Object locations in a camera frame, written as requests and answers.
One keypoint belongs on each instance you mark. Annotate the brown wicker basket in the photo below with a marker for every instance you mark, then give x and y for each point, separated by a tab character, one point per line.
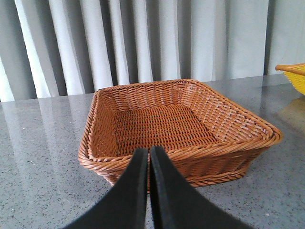
208	137

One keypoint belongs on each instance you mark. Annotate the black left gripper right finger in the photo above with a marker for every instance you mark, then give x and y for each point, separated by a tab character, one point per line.
177	205

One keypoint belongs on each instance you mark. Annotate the yellow woven basket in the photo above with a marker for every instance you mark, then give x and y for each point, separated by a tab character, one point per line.
295	74

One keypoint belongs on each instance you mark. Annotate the grey pleated curtain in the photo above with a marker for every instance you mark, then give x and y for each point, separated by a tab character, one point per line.
52	48

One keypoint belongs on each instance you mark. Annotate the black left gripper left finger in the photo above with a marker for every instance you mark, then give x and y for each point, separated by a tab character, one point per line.
124	205

